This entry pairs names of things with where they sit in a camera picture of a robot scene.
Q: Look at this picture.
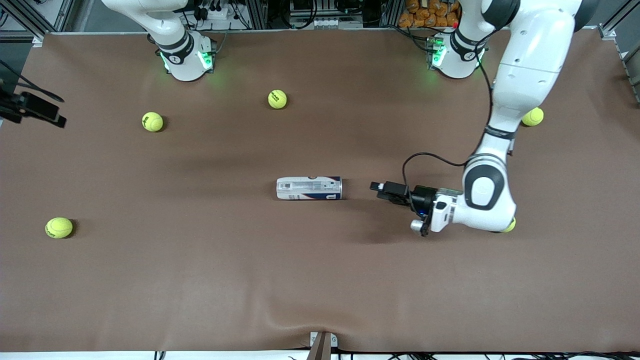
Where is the aluminium frame strut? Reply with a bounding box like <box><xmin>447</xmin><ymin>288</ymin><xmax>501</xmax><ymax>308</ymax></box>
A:
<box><xmin>0</xmin><ymin>0</ymin><xmax>48</xmax><ymax>41</ymax></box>
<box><xmin>599</xmin><ymin>0</ymin><xmax>640</xmax><ymax>36</ymax></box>

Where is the white blue tennis ball can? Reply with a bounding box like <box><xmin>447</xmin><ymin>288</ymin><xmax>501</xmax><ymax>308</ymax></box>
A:
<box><xmin>276</xmin><ymin>176</ymin><xmax>343</xmax><ymax>202</ymax></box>

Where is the brown table mat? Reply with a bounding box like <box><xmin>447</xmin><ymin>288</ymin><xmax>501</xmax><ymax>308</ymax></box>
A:
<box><xmin>0</xmin><ymin>27</ymin><xmax>640</xmax><ymax>353</ymax></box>

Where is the white power strip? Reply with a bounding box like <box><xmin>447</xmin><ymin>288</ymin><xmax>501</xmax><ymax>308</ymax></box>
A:
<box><xmin>197</xmin><ymin>4</ymin><xmax>238</xmax><ymax>21</ymax></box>

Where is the grey electronics unit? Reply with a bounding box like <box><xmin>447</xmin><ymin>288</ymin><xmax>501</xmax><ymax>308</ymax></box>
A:
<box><xmin>289</xmin><ymin>0</ymin><xmax>365</xmax><ymax>30</ymax></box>

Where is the pile of orange items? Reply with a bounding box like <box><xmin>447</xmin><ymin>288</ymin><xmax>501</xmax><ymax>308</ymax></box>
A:
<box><xmin>398</xmin><ymin>0</ymin><xmax>461</xmax><ymax>29</ymax></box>

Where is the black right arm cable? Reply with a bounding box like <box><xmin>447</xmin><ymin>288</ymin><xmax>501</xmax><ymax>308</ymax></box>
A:
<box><xmin>0</xmin><ymin>59</ymin><xmax>66</xmax><ymax>104</ymax></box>

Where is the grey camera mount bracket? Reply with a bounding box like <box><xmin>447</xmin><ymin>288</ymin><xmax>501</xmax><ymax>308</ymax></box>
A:
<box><xmin>309</xmin><ymin>331</ymin><xmax>339</xmax><ymax>360</ymax></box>

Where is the aluminium frame post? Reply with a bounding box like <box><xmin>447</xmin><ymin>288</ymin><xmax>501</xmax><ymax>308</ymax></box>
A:
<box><xmin>247</xmin><ymin>0</ymin><xmax>268</xmax><ymax>30</ymax></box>
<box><xmin>380</xmin><ymin>0</ymin><xmax>401</xmax><ymax>28</ymax></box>

